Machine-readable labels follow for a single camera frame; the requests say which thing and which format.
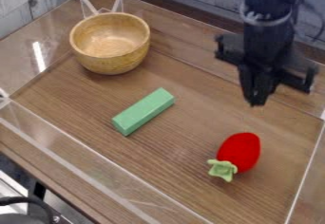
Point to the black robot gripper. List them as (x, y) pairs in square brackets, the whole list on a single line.
[(264, 54)]

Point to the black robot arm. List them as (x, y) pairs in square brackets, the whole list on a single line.
[(270, 10)]

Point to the red plush strawberry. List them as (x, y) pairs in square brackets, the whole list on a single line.
[(237, 156)]

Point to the green rectangular block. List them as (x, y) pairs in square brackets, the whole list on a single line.
[(142, 111)]

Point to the wooden bowl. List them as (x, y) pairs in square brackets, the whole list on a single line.
[(110, 42)]

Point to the clear acrylic tray wall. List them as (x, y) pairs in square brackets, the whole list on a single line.
[(149, 178)]

